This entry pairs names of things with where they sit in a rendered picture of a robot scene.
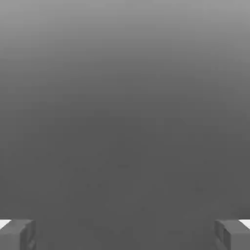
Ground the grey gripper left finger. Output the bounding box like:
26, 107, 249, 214
0, 219, 37, 250

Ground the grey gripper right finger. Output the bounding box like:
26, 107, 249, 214
213, 219, 250, 250

